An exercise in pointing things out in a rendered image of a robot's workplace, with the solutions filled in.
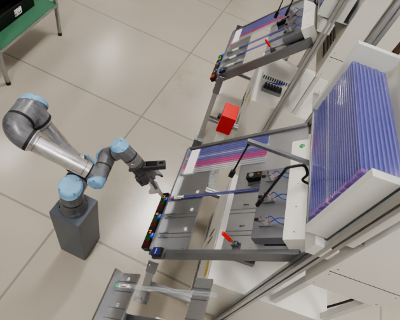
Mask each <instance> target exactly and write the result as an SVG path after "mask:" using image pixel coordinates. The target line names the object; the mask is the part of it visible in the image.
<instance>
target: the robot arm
mask: <svg viewBox="0 0 400 320"><path fill-rule="evenodd" d="M48 106H49V105H48V103H47V101H46V100H45V99H44V98H43V97H40V96H39V95H36V94H33V93H24V94H23V95H21V97H20V98H18V99H17V101H16V102H15V103H14V105H13V106H12V107H11V109H10V110H9V111H8V112H7V113H6V114H5V115H4V117H3V120H2V127H3V131H4V134H5V135H6V137H7V138H8V139H9V141H10V142H11V143H13V144H14V145H15V146H17V147H18V148H19V149H22V150H24V151H28V150H29V151H31V152H33V153H35V154H37V155H39V156H41V157H43V158H45V159H47V160H49V161H51V162H53V163H55V164H57V165H59V166H61V167H63V168H65V169H66V170H67V171H68V173H67V174H66V176H65V177H63V178H61V180H60V181H59V183H58V188H57V191H58V195H59V197H60V201H59V204H58V209H59V211H60V213H61V215H62V216H64V217H65V218H69V219H75V218H79V217H81V216H83V215H84V214H85V213H86V212H87V210H88V200H87V198H86V196H85V195H84V191H85V189H86V187H87V185H89V186H90V187H91V188H93V189H101V188H103V186H104V184H105V182H106V181H107V177H108V175H109V173H110V171H111V169H112V166H113V164H114V162H115V161H118V160H120V159H121V160H123V161H124V162H125V163H126V164H127V165H128V166H129V170H128V171H129V172H133V173H134V174H135V175H136V176H135V178H136V181H137V182H138V183H139V184H140V185H141V186H142V187H143V186H144V185H147V184H149V185H150V190H149V194H157V193H158V194H159V195H160V196H161V197H162V196H163V192H162V191H161V189H160V188H159V186H158V183H157V182H156V181H154V179H156V175H157V176H160V177H163V174H162V173H161V172H160V171H159V170H165V169H166V161H165V160H161V161H144V160H143V159H142V157H141V156H140V155H139V154H138V153H137V152H136V151H135V150H134V149H133V148H132V147H131V145H130V144H129V143H128V142H127V141H126V140H125V139H123V138H122V137H118V138H116V139H115V140H113V141H112V143H111V144H110V147H106V148H103V149H101V150H99V151H98V152H97V153H96V160H97V162H95V160H94V159H93V158H92V157H91V156H89V155H88V154H85V153H81V152H77V150H76V149H75V148H74V147H73V146H72V145H71V144H70V142H69V141H68V140H67V139H66V138H65V137H64V136H63V134H62V133H61V132H60V130H59V129H58V128H57V127H56V126H55V125H54V124H53V123H52V121H51V115H50V113H49V112H48V111H47V110H48ZM149 182H150V183H149Z"/></svg>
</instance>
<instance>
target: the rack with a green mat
mask: <svg viewBox="0 0 400 320"><path fill-rule="evenodd" d="M53 10H55V18H56V23H57V31H58V36H62V30H61V25H60V15H59V10H58V1H57V0H53V1H50V0H34V6H33V7H32V8H31V9H30V10H28V11H27V12H25V13H24V14H23V15H22V16H20V17H19V18H17V19H16V20H15V21H14V22H13V23H11V24H10V25H9V26H7V27H6V28H5V29H3V30H2V31H1V32H0V68H1V71H2V73H3V77H4V80H5V83H6V85H7V86H9V85H11V82H10V79H9V76H8V72H7V70H6V66H5V64H4V60H3V56H2V52H4V51H5V50H6V49H8V48H9V47H10V46H11V45H12V44H13V43H15V42H16V41H17V40H18V39H20V38H21V37H22V36H23V35H24V34H25V33H26V32H28V31H29V30H30V29H31V28H33V26H35V25H36V24H37V23H39V22H40V21H41V20H42V19H43V18H44V17H46V16H47V15H48V14H49V13H51V12H52V11H53Z"/></svg>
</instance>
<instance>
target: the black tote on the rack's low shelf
mask: <svg viewBox="0 0 400 320"><path fill-rule="evenodd" d="M33 6H34V0H0V32H1V31H2V30H3V29H5V28H6V27H7V26H9V25H10V24H11V23H13V22H14V21H15V20H16V19H17V18H19V17H20V16H22V15H23V14H24V13H25V12H27V11H28V10H30V9H31V8H32V7H33Z"/></svg>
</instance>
